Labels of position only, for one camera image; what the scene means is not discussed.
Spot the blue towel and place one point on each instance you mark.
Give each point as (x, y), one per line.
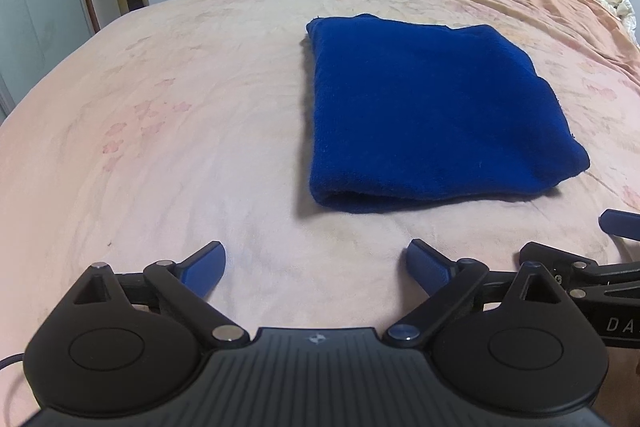
(425, 107)

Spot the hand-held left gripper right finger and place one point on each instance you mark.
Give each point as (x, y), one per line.
(425, 262)

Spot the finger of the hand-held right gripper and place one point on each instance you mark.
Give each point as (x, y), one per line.
(550, 257)
(620, 222)

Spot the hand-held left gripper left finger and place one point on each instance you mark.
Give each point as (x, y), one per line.
(207, 262)

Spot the pink floral bed sheet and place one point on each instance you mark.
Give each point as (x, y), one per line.
(150, 157)

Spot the white quilted cloth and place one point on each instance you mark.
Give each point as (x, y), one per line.
(620, 4)

